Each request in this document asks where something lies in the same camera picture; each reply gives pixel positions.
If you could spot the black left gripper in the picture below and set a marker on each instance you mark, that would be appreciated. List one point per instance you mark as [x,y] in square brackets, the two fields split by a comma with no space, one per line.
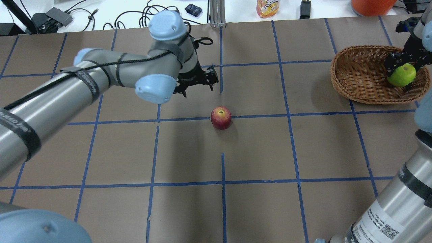
[191,76]

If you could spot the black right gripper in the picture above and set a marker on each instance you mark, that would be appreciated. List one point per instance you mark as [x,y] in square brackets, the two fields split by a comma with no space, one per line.
[412,45]

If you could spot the green apple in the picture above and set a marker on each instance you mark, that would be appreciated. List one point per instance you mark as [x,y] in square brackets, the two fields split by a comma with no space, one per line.
[402,76]

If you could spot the red yellow apple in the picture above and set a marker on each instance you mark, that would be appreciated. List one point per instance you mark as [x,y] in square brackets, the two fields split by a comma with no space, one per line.
[220,118]

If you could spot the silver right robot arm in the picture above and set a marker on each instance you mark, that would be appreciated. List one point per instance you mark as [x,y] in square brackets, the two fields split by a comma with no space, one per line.
[402,211]

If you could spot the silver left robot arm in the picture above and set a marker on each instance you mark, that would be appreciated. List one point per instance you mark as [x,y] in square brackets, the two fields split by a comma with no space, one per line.
[170,66]

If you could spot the woven wicker basket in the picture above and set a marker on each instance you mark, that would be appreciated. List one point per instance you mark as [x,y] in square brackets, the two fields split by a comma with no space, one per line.
[358,73]

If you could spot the orange bucket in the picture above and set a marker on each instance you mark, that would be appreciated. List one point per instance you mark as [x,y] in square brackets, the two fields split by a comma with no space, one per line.
[372,7]

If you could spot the blue checkered pouch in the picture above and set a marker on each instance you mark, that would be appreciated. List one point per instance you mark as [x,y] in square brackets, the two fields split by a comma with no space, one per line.
[193,10]

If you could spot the orange juice bottle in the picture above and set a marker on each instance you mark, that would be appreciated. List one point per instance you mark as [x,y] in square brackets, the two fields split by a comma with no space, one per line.
[267,8]

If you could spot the black power adapter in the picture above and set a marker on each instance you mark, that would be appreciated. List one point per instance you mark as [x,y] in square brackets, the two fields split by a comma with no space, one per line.
[305,9]

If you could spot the black monitor stand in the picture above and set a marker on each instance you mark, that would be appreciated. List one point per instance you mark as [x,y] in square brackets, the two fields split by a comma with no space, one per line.
[39,23]

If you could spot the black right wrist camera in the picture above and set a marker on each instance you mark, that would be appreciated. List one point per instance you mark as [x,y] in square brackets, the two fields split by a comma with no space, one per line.
[407,25]

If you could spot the aluminium frame post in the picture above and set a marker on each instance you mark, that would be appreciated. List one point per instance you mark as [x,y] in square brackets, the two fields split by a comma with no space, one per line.
[217,13]

